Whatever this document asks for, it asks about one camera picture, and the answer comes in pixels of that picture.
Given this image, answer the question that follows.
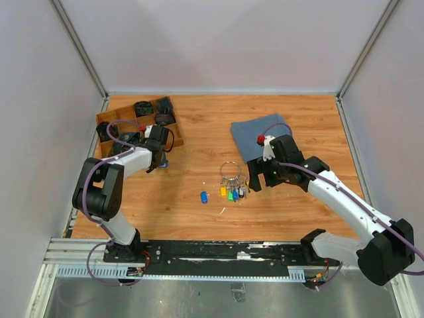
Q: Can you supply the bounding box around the rolled brown-black tie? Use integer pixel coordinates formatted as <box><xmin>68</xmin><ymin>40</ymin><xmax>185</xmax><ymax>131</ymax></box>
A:
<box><xmin>154</xmin><ymin>113</ymin><xmax>176</xmax><ymax>127</ymax></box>

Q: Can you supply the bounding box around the large keyring with tagged keys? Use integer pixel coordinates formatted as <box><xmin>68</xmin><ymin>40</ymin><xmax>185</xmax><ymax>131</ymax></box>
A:
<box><xmin>219</xmin><ymin>161</ymin><xmax>251</xmax><ymax>202</ymax></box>

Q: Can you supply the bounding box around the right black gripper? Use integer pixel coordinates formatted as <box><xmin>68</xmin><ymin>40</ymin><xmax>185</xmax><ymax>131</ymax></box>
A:
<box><xmin>247</xmin><ymin>154</ymin><xmax>288</xmax><ymax>192</ymax></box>

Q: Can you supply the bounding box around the folded blue towel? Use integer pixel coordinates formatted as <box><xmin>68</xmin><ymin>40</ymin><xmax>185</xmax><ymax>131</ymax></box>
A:
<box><xmin>230</xmin><ymin>113</ymin><xmax>292</xmax><ymax>164</ymax></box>

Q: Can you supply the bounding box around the wooden compartment tray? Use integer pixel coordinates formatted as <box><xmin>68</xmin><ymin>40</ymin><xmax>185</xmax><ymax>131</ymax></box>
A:
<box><xmin>96</xmin><ymin>95</ymin><xmax>184</xmax><ymax>158</ymax></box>

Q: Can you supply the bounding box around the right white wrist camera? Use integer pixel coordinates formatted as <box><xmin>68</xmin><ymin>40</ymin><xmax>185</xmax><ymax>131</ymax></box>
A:
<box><xmin>257</xmin><ymin>135</ymin><xmax>275</xmax><ymax>162</ymax></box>

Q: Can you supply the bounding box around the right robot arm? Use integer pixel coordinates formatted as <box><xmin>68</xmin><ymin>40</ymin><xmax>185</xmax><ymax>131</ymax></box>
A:
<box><xmin>247</xmin><ymin>134</ymin><xmax>418</xmax><ymax>286</ymax></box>

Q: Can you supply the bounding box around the rolled black tie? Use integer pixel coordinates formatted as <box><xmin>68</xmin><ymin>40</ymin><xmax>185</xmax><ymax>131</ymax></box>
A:
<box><xmin>156</xmin><ymin>97</ymin><xmax>174</xmax><ymax>115</ymax></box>

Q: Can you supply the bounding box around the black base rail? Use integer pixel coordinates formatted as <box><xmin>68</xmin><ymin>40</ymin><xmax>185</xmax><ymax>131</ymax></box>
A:
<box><xmin>103</xmin><ymin>240</ymin><xmax>327</xmax><ymax>279</ymax></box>

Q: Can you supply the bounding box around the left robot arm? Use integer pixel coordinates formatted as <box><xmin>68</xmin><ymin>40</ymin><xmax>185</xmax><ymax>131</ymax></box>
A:
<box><xmin>72</xmin><ymin>123</ymin><xmax>174</xmax><ymax>262</ymax></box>

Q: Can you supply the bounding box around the blue green patterned tie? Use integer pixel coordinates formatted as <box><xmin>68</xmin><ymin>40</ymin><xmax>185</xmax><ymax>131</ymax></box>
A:
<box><xmin>108</xmin><ymin>132</ymin><xmax>143</xmax><ymax>157</ymax></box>

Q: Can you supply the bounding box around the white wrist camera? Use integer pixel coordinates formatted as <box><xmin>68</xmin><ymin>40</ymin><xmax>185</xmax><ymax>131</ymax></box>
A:
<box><xmin>257</xmin><ymin>135</ymin><xmax>275</xmax><ymax>162</ymax></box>
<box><xmin>140</xmin><ymin>125</ymin><xmax>155</xmax><ymax>139</ymax></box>

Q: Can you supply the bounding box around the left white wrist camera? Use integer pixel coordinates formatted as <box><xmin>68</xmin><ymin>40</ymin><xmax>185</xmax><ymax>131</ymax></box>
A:
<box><xmin>140</xmin><ymin>125</ymin><xmax>155</xmax><ymax>139</ymax></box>

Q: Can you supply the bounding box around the rolled tie with red pattern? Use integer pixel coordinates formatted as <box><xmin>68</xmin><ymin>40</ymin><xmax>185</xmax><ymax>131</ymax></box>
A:
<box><xmin>96</xmin><ymin>121</ymin><xmax>119</xmax><ymax>142</ymax></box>

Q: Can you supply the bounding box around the key with dark blue tag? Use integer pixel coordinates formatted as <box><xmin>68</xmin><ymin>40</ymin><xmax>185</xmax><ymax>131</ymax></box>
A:
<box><xmin>200</xmin><ymin>191</ymin><xmax>209</xmax><ymax>204</ymax></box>

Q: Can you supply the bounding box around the rolled dark tie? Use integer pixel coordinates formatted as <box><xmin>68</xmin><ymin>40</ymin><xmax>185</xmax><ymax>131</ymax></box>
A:
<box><xmin>133</xmin><ymin>101</ymin><xmax>154</xmax><ymax>117</ymax></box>

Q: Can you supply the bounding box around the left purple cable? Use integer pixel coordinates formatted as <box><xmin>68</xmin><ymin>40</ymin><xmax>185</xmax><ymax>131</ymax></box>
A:
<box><xmin>82</xmin><ymin>119</ymin><xmax>146</xmax><ymax>288</ymax></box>

